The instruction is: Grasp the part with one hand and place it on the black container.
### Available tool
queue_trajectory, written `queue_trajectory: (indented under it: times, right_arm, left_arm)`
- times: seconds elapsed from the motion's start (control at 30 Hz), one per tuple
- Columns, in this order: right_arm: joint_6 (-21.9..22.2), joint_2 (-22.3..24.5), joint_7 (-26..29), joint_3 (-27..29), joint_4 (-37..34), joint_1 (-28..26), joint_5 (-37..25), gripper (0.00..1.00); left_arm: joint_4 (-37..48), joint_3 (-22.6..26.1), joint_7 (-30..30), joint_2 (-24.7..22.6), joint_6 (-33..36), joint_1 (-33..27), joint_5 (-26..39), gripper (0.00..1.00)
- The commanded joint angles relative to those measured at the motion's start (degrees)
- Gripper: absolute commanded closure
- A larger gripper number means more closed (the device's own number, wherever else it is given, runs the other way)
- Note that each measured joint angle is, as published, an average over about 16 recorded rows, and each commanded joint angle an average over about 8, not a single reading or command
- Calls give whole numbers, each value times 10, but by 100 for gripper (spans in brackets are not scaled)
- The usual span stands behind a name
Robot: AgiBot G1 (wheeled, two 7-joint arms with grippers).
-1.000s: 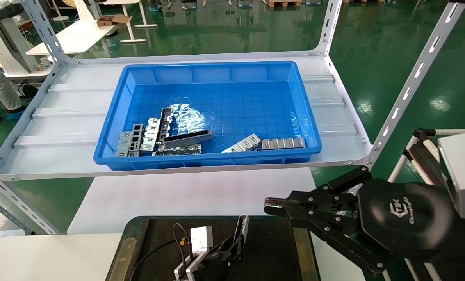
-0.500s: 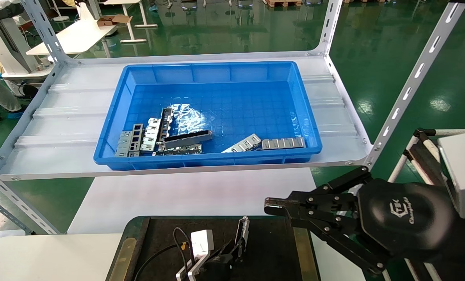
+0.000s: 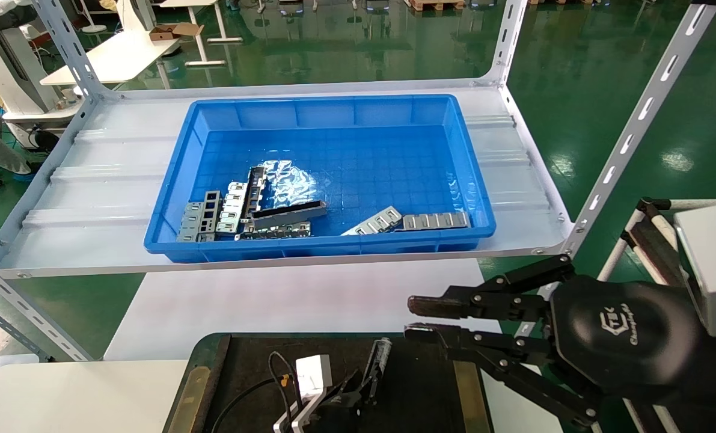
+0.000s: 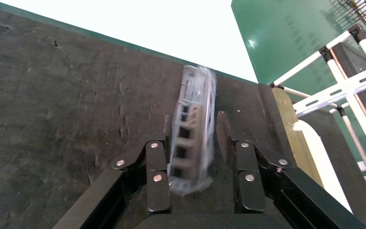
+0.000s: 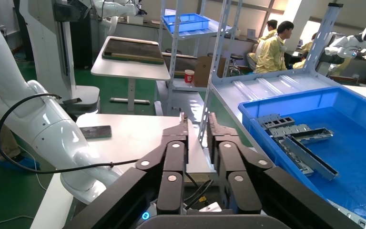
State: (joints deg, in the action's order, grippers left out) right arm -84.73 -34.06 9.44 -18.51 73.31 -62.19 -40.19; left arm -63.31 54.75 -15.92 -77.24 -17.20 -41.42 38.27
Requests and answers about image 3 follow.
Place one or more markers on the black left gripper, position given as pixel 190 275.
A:
pixel 339 415

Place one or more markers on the dark narrow metal channel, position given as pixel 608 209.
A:
pixel 254 189

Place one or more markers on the small white pedestal table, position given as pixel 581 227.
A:
pixel 204 36

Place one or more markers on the large white work table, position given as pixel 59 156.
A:
pixel 117 60

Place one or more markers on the thin perforated metal strip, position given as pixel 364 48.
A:
pixel 276 231

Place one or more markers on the white machine housing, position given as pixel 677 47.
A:
pixel 9 66

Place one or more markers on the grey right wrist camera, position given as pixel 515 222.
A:
pixel 715 264

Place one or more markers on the wooden pallet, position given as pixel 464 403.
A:
pixel 436 5

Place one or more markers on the silver slotted metal bracket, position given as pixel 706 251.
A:
pixel 232 207

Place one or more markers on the grey metal channel part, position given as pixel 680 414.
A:
pixel 382 355

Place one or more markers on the white metal shelving rack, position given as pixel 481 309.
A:
pixel 105 180

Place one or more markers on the brown cardboard box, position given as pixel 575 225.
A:
pixel 171 32

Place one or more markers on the dark plate with square holes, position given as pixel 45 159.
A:
pixel 195 222

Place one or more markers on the flat ribbed metal strip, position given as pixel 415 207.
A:
pixel 436 221

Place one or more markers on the black container with brass edges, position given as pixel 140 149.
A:
pixel 243 373

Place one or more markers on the angled slotted metal bracket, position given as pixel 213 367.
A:
pixel 374 224

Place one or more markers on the long black-topped metal channel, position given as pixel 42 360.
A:
pixel 288 214

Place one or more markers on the blue plastic bin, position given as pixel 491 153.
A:
pixel 345 150

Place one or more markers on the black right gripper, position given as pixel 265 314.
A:
pixel 625 337

